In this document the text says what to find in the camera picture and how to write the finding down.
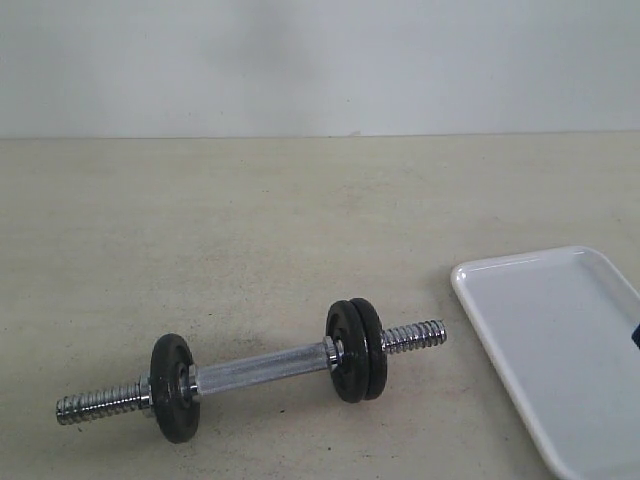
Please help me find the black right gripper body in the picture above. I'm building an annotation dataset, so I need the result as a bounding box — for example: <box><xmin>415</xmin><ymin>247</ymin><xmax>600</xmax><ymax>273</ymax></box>
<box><xmin>631</xmin><ymin>325</ymin><xmax>640</xmax><ymax>348</ymax></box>

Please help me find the black weight plate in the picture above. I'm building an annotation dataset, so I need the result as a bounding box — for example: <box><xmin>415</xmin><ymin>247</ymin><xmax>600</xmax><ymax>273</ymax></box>
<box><xmin>350</xmin><ymin>298</ymin><xmax>388</xmax><ymax>400</ymax></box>
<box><xmin>325</xmin><ymin>300</ymin><xmax>370</xmax><ymax>403</ymax></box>
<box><xmin>149</xmin><ymin>333</ymin><xmax>200</xmax><ymax>444</ymax></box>

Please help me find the chrome dumbbell bar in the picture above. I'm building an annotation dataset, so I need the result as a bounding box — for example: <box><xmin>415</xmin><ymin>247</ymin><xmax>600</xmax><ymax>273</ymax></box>
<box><xmin>56</xmin><ymin>319</ymin><xmax>447</xmax><ymax>425</ymax></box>

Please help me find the chrome spinlock nut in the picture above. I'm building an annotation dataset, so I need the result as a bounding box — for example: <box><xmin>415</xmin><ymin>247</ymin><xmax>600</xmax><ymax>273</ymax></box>
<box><xmin>138</xmin><ymin>373</ymin><xmax>155</xmax><ymax>418</ymax></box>

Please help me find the white rectangular tray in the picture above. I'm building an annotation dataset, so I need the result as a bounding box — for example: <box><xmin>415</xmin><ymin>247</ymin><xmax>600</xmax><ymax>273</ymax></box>
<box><xmin>450</xmin><ymin>246</ymin><xmax>639</xmax><ymax>479</ymax></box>

